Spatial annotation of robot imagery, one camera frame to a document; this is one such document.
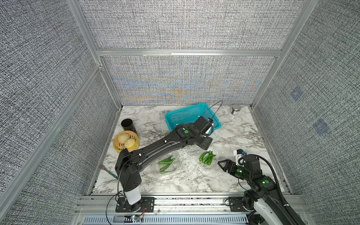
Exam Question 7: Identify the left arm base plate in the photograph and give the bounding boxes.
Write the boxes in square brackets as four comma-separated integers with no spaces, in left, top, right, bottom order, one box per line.
[115,197,155,213]

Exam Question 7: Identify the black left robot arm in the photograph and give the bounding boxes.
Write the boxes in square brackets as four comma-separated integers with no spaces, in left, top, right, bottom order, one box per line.
[115,116,214,206]

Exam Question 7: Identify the pale steamed bun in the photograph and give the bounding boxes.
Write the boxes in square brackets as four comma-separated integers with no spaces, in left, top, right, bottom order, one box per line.
[117,133,130,144]

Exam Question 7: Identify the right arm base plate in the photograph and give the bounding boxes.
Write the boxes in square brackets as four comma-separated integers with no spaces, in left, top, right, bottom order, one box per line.
[227,197,252,212]

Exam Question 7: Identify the teal handled utensil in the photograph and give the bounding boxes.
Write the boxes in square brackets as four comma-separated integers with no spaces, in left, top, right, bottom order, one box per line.
[98,165,119,180]

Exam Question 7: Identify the bunch of green peppers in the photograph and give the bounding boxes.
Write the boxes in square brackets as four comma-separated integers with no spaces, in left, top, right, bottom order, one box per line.
[199,151,216,166]

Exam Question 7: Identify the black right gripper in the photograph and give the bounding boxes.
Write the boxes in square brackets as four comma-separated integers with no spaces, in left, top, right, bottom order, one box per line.
[217,159,252,183]

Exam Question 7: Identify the yellow bamboo steamer basket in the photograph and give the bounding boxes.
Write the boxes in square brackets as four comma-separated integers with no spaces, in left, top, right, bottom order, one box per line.
[113,131,140,153]

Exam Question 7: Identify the small metal tin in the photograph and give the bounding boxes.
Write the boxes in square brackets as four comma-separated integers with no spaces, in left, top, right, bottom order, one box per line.
[231,104,242,115]

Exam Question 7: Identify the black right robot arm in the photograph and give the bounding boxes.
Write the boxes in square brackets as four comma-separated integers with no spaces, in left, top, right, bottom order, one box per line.
[217,154,305,225]

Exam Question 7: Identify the teal plastic basket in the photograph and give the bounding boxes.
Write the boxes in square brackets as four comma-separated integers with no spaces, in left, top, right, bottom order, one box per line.
[164,103,222,132]

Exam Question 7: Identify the black mug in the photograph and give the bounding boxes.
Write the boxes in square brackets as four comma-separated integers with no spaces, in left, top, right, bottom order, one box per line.
[121,118,137,133]

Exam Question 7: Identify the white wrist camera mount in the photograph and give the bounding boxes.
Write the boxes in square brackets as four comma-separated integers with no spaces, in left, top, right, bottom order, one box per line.
[233,149,247,166]

